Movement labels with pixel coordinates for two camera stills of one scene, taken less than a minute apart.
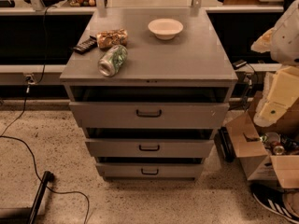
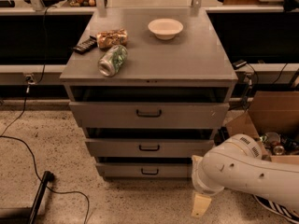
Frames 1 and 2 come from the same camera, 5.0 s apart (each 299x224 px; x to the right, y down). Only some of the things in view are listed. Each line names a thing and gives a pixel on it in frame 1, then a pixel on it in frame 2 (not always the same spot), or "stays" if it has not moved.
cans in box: [277, 144] stays
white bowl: [164, 29] stays
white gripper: [287, 38] → [202, 181]
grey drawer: [151, 147] stays
